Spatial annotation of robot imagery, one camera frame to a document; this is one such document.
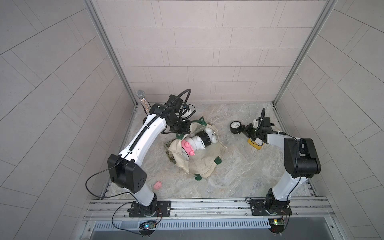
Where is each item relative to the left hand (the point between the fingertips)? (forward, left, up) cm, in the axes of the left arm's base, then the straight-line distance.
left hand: (192, 130), depth 77 cm
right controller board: (-38, -40, -21) cm, 59 cm away
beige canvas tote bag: (-11, -5, -18) cm, 22 cm away
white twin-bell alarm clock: (+3, -11, -9) cm, 14 cm away
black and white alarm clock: (+2, -7, -11) cm, 13 cm away
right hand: (+13, -31, -15) cm, 37 cm away
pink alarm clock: (-5, +3, -12) cm, 14 cm away
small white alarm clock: (-1, -3, -11) cm, 12 cm away
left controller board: (-39, +19, -18) cm, 46 cm away
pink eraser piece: (-22, +18, -18) cm, 34 cm away
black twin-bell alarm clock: (+13, -28, -15) cm, 34 cm away
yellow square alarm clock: (-3, -36, -8) cm, 37 cm away
